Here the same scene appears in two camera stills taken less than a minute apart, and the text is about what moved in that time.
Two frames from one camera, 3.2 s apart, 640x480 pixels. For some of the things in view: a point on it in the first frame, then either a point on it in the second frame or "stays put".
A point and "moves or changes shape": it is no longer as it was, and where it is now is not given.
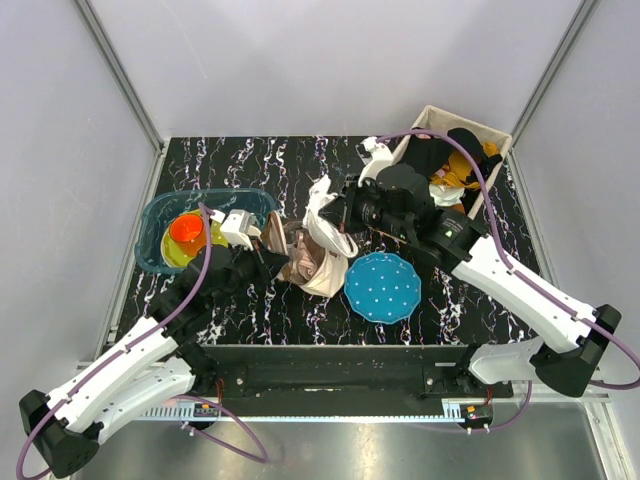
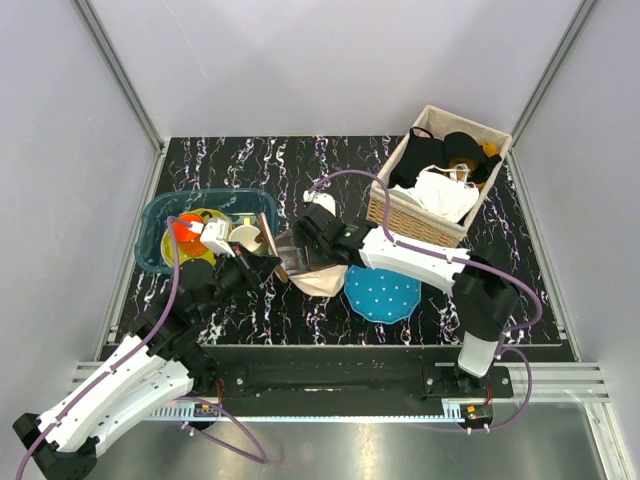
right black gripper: [341, 210] -> [314, 259]
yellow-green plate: [174, 255] stays put
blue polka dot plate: [382, 288] stays put
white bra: [327, 234] moves or changes shape
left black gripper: [267, 264] stays put
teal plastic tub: [158, 209] stays put
